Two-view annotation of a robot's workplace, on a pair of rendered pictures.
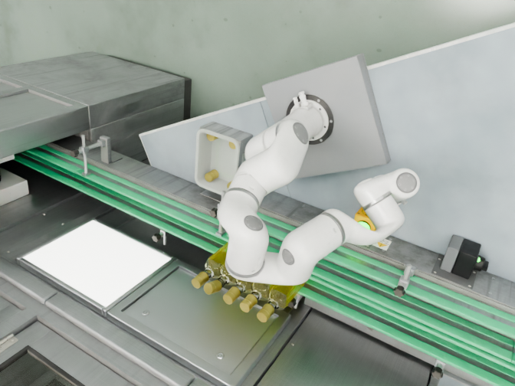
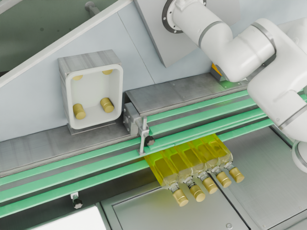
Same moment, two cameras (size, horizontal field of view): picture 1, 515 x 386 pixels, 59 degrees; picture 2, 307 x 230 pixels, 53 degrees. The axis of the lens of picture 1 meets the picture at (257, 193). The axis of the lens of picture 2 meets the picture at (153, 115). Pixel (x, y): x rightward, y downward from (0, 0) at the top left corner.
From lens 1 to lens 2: 1.14 m
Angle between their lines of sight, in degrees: 49
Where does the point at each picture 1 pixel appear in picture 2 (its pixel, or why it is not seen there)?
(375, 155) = (233, 17)
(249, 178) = (293, 93)
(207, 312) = (180, 212)
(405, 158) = (244, 8)
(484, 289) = not seen: hidden behind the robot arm
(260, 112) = (119, 23)
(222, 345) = (219, 219)
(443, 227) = not seen: hidden behind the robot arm
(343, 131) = (212, 7)
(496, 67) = not seen: outside the picture
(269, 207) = (163, 103)
